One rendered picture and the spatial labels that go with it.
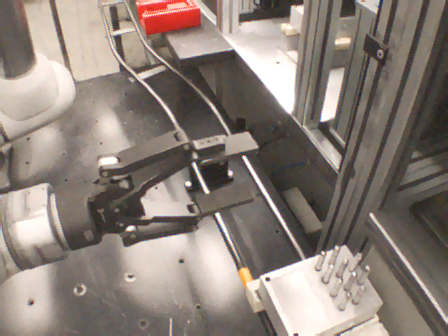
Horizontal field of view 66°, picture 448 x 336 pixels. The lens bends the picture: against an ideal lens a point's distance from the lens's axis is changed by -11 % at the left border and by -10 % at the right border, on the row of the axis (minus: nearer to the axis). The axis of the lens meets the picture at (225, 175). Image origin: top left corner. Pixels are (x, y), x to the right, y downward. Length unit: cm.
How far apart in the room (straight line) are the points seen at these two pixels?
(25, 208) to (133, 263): 42
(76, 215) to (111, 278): 39
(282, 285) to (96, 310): 41
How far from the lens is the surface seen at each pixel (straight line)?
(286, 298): 47
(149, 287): 76
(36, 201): 42
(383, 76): 50
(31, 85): 93
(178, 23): 107
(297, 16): 90
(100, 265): 81
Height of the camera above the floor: 135
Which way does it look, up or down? 46 degrees down
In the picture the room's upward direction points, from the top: straight up
